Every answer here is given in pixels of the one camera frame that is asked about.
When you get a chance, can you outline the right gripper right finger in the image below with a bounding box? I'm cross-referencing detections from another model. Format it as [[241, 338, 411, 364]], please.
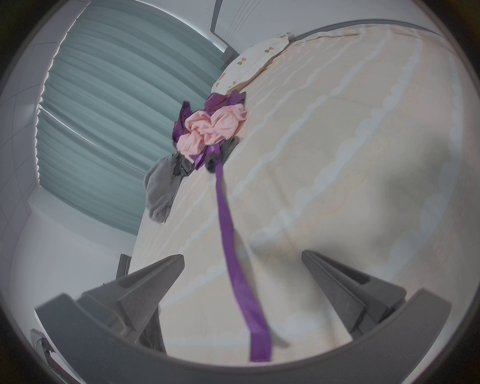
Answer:
[[301, 250, 408, 334]]

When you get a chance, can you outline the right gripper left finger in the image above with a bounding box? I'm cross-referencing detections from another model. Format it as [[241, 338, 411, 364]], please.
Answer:
[[77, 254, 185, 334]]

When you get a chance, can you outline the pile of clothes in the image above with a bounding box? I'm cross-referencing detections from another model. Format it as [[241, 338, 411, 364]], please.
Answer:
[[144, 90, 249, 224]]

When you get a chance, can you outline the purple garment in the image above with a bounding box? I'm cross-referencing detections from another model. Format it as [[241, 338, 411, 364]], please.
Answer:
[[172, 90, 273, 364]]

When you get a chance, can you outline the blue-green curtain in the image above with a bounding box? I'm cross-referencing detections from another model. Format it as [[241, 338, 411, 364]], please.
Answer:
[[37, 108, 177, 236], [38, 14, 230, 169]]

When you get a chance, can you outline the white printed pillow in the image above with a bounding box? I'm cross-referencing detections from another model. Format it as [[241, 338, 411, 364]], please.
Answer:
[[211, 33, 290, 94]]

